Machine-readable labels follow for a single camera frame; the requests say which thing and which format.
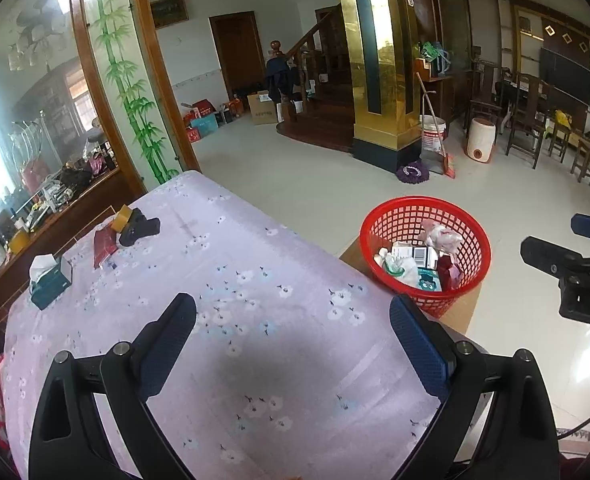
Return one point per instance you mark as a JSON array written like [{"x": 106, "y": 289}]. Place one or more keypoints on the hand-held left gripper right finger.
[{"x": 420, "y": 345}]

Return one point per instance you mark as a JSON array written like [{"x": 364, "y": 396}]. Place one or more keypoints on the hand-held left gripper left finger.
[{"x": 167, "y": 345}]

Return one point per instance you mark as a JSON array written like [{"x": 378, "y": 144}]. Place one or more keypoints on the green packet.
[{"x": 430, "y": 280}]

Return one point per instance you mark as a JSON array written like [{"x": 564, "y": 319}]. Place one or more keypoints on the white green cloth bag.
[{"x": 400, "y": 270}]

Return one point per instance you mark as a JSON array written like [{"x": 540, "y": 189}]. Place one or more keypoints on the red wrapper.
[{"x": 449, "y": 272}]

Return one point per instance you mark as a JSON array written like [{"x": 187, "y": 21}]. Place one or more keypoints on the blue white medicine box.
[{"x": 415, "y": 255}]

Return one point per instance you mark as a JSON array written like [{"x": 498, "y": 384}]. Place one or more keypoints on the red plastic basket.
[{"x": 375, "y": 225}]

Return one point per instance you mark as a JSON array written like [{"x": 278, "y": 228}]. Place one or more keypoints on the purple floral tablecloth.
[{"x": 250, "y": 285}]

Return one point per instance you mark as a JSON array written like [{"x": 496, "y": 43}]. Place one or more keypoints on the dark red packet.
[{"x": 105, "y": 245}]

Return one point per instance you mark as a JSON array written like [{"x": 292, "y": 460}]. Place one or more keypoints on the teal tissue box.
[{"x": 50, "y": 285}]

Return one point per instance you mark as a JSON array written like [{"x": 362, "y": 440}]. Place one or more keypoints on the white cylindrical bin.
[{"x": 481, "y": 140}]

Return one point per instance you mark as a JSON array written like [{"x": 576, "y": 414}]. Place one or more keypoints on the yellow tape roll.
[{"x": 123, "y": 217}]

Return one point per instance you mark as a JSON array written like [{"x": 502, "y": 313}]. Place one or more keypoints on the broom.
[{"x": 445, "y": 160}]

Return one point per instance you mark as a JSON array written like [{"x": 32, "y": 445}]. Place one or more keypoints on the black television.
[{"x": 567, "y": 75}]

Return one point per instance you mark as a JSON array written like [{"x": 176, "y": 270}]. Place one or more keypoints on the wooden counter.
[{"x": 75, "y": 215}]

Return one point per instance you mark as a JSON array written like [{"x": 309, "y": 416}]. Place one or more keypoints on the purple mop head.
[{"x": 412, "y": 172}]

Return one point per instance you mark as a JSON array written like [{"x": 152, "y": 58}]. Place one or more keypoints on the white bucket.
[{"x": 431, "y": 135}]

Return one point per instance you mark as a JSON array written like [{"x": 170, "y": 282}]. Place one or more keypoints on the teal cardboard box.
[{"x": 206, "y": 126}]

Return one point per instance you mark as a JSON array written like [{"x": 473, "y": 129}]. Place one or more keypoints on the red gift box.
[{"x": 200, "y": 110}]

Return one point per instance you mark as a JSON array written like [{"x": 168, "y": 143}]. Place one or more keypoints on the wooden staircase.
[{"x": 325, "y": 110}]

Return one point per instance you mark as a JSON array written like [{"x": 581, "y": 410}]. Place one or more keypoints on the brown cardboard box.
[{"x": 262, "y": 107}]

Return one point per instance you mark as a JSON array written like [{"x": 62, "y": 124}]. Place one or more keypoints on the gold pillar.
[{"x": 375, "y": 60}]

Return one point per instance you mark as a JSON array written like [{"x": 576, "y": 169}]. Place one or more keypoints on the bamboo painted glass panel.
[{"x": 125, "y": 75}]

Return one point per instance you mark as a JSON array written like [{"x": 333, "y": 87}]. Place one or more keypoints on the dark jacket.
[{"x": 280, "y": 80}]

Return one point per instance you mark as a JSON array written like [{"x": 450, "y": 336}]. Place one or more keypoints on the brown wooden door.
[{"x": 235, "y": 55}]

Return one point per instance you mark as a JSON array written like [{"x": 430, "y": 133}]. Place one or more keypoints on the framed wall picture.
[{"x": 170, "y": 10}]

